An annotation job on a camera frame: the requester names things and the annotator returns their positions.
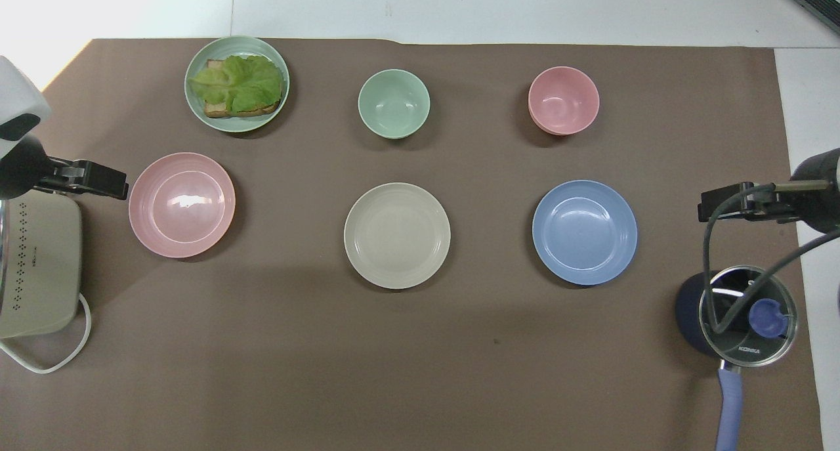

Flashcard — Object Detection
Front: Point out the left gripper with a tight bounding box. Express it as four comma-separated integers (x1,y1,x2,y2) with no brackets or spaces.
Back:
0,135,61,201

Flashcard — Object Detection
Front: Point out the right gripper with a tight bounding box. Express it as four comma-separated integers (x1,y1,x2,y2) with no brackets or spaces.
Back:
781,148,840,234

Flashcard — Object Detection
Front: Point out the beige toaster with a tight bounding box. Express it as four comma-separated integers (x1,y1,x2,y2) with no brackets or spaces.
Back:
0,192,83,339

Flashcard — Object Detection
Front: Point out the glass lid with blue knob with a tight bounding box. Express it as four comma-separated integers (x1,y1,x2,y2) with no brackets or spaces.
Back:
698,265,799,368

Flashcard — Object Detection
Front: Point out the pink plate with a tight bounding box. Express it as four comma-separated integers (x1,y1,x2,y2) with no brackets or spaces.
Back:
128,152,236,259

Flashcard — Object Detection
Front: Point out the dark blue pot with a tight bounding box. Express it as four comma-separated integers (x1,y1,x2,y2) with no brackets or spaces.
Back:
675,270,744,451

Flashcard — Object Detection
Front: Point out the green plate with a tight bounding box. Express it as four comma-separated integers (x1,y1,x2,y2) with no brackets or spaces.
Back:
184,35,291,134

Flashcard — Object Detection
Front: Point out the toast slice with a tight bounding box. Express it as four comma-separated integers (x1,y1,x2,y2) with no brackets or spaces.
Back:
203,58,283,119

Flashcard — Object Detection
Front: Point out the blue plate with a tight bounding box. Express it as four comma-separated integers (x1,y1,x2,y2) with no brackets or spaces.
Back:
532,179,639,286

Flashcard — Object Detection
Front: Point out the green lettuce leaf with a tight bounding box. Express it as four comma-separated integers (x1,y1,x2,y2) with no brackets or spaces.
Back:
188,54,285,114

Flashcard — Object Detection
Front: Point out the pink bowl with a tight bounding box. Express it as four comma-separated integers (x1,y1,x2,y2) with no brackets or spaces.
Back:
528,66,600,137

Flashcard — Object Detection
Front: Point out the green bowl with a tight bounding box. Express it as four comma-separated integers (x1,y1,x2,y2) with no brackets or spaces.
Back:
358,69,432,140

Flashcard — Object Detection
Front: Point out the beige plate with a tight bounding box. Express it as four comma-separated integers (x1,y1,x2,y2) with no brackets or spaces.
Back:
343,182,452,290

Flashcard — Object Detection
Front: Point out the black cable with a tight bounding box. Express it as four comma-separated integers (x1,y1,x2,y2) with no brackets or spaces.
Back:
701,183,840,335

